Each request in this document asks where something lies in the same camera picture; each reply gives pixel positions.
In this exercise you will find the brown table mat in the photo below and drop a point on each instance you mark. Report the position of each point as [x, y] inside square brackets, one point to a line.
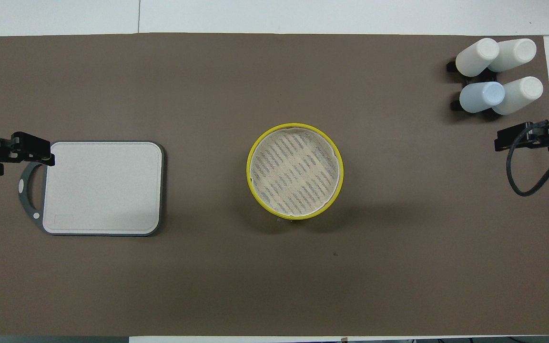
[208, 276]

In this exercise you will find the black cup rack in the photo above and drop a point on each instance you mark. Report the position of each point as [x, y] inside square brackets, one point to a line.
[452, 66]

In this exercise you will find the grey cutting board dark rim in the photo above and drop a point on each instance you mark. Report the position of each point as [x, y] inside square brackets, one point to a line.
[103, 186]

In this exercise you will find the white plastic cup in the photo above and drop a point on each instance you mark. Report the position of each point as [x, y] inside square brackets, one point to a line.
[477, 57]
[515, 54]

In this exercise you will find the white bottle lower right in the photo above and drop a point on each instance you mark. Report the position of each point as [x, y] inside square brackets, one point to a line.
[517, 95]

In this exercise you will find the light blue bottle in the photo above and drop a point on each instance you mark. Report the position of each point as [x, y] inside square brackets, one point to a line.
[482, 96]

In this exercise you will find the yellow steamer tier white liner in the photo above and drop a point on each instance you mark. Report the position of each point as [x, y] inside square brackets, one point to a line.
[295, 171]

